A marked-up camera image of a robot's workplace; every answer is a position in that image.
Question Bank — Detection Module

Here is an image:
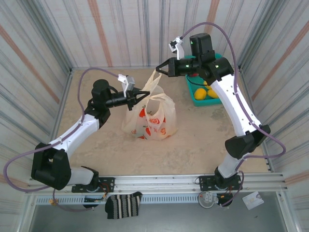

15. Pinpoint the orange-print plastic bag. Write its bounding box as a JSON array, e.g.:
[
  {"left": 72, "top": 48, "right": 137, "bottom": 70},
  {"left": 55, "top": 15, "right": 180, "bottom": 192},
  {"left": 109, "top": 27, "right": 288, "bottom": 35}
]
[{"left": 120, "top": 69, "right": 179, "bottom": 142}]

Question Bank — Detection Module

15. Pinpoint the teal plastic basket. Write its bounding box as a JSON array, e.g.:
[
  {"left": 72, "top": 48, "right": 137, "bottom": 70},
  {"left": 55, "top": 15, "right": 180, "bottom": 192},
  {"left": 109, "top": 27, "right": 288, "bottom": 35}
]
[{"left": 184, "top": 52, "right": 224, "bottom": 107}]

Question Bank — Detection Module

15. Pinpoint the yellow-orange fake mango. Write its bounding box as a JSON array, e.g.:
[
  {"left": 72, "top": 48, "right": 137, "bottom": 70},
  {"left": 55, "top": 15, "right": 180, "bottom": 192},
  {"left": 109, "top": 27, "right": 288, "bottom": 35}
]
[{"left": 194, "top": 88, "right": 208, "bottom": 101}]

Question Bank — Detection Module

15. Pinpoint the black striped sock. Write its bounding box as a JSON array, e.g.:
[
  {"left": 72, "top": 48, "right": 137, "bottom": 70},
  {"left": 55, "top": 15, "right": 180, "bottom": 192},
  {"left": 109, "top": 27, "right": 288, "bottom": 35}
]
[{"left": 104, "top": 191, "right": 143, "bottom": 220}]

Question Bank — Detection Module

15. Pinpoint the round white device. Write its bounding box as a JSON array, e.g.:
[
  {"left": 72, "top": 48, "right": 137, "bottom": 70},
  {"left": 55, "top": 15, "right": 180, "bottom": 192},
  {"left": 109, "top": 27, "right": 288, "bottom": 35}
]
[{"left": 197, "top": 190, "right": 217, "bottom": 208}]

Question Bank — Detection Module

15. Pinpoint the white card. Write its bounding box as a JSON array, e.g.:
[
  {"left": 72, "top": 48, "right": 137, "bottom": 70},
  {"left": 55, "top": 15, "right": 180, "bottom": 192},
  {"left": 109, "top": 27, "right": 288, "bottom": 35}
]
[{"left": 242, "top": 191, "right": 264, "bottom": 210}]

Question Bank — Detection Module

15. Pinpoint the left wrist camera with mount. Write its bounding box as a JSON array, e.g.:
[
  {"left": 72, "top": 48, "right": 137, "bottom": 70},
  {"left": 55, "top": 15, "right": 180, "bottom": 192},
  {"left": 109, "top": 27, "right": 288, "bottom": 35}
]
[{"left": 117, "top": 74, "right": 136, "bottom": 97}]

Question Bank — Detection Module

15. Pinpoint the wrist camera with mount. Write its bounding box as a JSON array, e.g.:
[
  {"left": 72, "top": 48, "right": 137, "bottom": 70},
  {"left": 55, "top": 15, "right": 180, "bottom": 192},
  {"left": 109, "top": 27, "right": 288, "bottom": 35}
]
[
  {"left": 168, "top": 36, "right": 185, "bottom": 60},
  {"left": 117, "top": 74, "right": 136, "bottom": 97}
]

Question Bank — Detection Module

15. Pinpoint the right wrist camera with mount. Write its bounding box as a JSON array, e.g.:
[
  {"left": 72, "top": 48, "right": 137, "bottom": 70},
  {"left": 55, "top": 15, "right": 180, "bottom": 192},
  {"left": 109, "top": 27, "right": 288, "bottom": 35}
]
[{"left": 168, "top": 36, "right": 185, "bottom": 60}]

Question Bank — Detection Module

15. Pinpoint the aluminium mounting rail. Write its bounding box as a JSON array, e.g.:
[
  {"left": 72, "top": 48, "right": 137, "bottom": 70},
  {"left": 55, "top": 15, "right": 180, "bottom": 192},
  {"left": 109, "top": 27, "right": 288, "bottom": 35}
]
[{"left": 25, "top": 172, "right": 289, "bottom": 194}]

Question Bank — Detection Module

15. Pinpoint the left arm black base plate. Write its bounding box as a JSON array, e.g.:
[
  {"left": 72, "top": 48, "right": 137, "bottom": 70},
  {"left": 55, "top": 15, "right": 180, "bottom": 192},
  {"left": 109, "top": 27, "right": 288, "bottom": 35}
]
[{"left": 71, "top": 177, "right": 116, "bottom": 193}]

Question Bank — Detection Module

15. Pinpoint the perforated metal cable tray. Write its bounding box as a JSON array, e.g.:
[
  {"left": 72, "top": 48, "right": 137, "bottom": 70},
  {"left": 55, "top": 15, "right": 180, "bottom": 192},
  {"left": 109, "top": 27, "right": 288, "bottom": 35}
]
[{"left": 31, "top": 194, "right": 201, "bottom": 206}]

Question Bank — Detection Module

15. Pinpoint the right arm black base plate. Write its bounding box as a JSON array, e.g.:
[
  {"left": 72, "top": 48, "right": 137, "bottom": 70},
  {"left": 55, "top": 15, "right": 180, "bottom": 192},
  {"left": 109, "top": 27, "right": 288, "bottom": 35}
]
[{"left": 198, "top": 174, "right": 243, "bottom": 191}]

